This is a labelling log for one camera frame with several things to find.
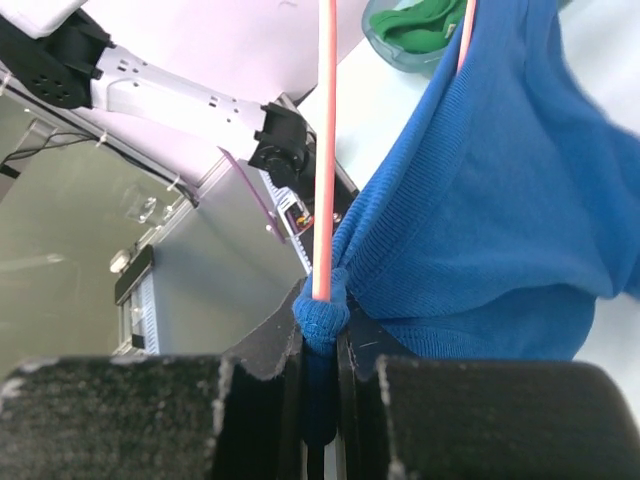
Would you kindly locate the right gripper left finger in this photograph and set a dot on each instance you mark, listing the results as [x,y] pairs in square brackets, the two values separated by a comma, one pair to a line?
[233,415]

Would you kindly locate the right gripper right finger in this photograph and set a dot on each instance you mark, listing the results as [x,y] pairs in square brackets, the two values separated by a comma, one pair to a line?
[403,417]

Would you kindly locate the blue tank top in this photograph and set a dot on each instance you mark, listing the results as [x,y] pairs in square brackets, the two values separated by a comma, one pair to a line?
[506,207]

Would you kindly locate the pink wire hanger with blue top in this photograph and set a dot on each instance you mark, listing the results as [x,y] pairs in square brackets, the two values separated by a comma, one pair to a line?
[325,150]

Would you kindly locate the green tank top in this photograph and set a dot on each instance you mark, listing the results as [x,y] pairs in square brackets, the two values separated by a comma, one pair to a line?
[421,28]

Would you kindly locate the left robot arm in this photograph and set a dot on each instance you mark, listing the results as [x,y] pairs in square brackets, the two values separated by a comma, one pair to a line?
[64,58]

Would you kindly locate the white cable duct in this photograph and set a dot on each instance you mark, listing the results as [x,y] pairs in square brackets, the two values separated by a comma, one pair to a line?
[294,218]

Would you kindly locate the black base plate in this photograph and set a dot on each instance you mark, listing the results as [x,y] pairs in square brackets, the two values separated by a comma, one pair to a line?
[345,190]

